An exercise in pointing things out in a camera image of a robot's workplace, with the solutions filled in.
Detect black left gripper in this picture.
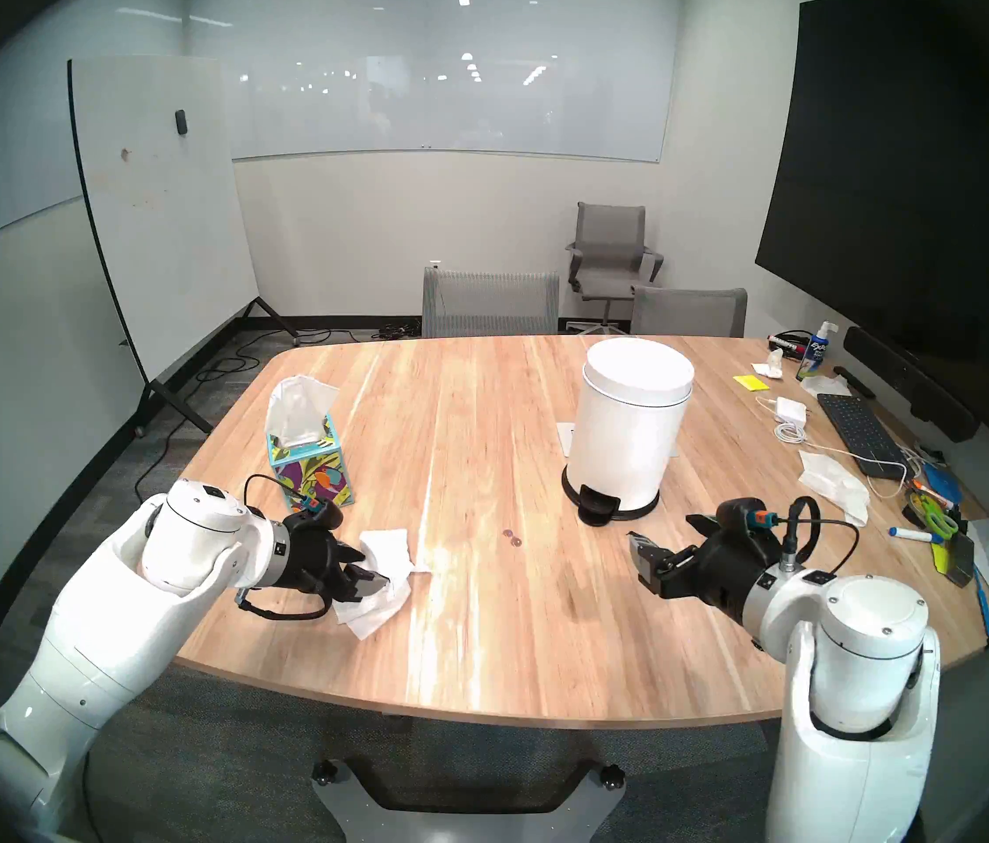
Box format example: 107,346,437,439
282,527,392,603

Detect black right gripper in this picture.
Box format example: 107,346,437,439
629,515,780,618

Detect colourful leaf print tissue box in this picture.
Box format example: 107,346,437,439
267,414,356,510

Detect large crumpled white tissue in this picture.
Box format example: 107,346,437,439
798,450,871,528

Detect white tissue in box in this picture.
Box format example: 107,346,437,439
267,375,342,451

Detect white pedal trash bin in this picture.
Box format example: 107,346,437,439
561,337,695,528

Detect black keyboard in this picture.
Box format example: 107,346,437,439
816,393,912,479

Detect grey fabric back chair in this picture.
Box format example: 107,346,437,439
630,286,749,338

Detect whiteboard cleaner spray bottle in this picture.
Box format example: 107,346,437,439
796,321,838,382

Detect black video bar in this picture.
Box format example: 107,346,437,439
844,326,981,443

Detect dark grey block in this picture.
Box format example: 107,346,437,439
933,534,976,587

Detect grey mesh back chair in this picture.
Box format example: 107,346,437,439
421,266,562,339

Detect grey office chair with armrests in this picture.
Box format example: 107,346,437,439
565,202,665,335

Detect mobile whiteboard on stand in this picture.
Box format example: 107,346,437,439
67,55,302,438

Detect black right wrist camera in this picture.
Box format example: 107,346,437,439
716,497,780,535

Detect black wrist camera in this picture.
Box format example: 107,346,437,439
716,497,780,535
288,501,344,535

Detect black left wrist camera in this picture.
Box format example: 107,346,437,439
288,501,344,535

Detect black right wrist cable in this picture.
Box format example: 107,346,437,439
780,496,861,574

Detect white charger cable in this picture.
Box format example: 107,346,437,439
755,396,930,500

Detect long black floor cable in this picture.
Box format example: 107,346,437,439
133,349,241,504

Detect black floor cable bundle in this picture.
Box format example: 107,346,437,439
292,319,421,346

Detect green handled scissors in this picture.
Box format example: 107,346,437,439
909,490,960,539

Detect large black wall screen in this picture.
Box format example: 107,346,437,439
755,0,989,412

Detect wide glass wall whiteboard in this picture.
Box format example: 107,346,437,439
187,0,681,164

